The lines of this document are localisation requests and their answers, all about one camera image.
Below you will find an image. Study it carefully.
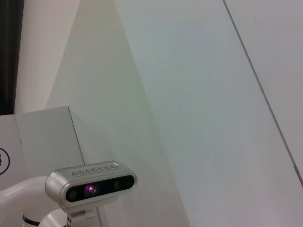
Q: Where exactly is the dark curtain strip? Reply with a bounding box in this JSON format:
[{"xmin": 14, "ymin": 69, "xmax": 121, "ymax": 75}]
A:
[{"xmin": 0, "ymin": 0, "xmax": 25, "ymax": 115}]

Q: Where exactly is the silver head depth camera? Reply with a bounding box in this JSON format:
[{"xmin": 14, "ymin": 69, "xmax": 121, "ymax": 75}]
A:
[{"xmin": 45, "ymin": 160, "xmax": 138, "ymax": 211}]

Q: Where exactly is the white robot neck bracket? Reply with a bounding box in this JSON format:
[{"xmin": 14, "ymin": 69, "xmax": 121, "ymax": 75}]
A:
[{"xmin": 0, "ymin": 176, "xmax": 100, "ymax": 227}]

